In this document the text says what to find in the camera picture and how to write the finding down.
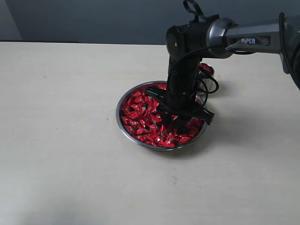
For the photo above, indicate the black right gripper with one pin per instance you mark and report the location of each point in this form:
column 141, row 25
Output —
column 179, row 97

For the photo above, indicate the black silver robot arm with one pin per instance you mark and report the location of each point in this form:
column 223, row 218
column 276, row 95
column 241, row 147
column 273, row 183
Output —
column 219, row 38

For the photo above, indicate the steel bowl of candies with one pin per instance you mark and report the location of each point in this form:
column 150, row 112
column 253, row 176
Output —
column 140, row 119

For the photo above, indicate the stainless steel cup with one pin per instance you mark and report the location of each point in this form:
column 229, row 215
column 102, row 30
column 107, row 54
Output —
column 206, row 74

